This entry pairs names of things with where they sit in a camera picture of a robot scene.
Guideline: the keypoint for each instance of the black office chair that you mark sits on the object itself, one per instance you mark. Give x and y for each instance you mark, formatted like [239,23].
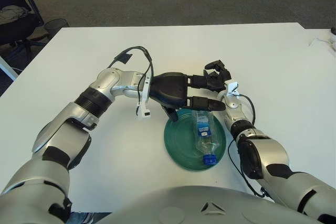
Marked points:
[15,27]

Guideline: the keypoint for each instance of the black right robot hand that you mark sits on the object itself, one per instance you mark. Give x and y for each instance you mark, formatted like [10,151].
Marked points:
[220,79]

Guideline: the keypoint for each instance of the green round plate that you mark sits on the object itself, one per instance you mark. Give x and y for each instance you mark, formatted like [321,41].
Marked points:
[183,142]

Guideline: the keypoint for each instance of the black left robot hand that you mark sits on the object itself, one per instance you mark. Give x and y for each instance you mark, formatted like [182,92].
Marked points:
[170,90]

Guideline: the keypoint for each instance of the clear bottle with blue cap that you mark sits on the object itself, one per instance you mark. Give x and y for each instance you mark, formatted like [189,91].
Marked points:
[203,134]

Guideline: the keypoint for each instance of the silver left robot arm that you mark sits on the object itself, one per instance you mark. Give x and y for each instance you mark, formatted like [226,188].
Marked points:
[65,142]

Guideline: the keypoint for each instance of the grey robot torso shell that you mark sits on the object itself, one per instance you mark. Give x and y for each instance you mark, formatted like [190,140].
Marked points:
[204,208]

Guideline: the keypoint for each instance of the white table leg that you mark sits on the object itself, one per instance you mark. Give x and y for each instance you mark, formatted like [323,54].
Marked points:
[8,68]

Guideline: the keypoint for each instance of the grey cloth on chair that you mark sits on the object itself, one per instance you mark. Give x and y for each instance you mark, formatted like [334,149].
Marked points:
[13,12]

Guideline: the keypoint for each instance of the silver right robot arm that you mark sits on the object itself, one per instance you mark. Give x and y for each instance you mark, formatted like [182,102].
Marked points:
[262,155]

